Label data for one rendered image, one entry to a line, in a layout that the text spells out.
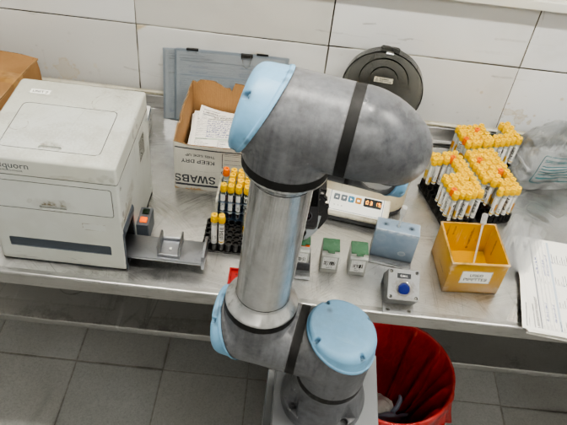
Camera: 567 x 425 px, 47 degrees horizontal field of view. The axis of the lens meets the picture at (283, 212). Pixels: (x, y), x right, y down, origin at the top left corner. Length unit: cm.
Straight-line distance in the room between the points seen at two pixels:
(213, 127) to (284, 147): 104
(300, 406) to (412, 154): 54
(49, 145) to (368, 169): 78
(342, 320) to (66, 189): 63
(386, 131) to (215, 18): 111
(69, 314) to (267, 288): 134
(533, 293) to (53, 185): 108
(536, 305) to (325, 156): 94
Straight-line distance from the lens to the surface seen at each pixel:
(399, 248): 154
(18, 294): 231
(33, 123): 143
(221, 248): 152
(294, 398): 118
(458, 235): 161
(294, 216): 85
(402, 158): 77
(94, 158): 132
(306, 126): 74
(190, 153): 161
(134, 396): 233
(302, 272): 149
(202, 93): 184
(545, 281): 166
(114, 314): 220
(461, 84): 190
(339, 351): 102
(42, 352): 249
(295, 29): 179
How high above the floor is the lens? 200
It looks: 43 degrees down
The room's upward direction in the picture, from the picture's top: 7 degrees clockwise
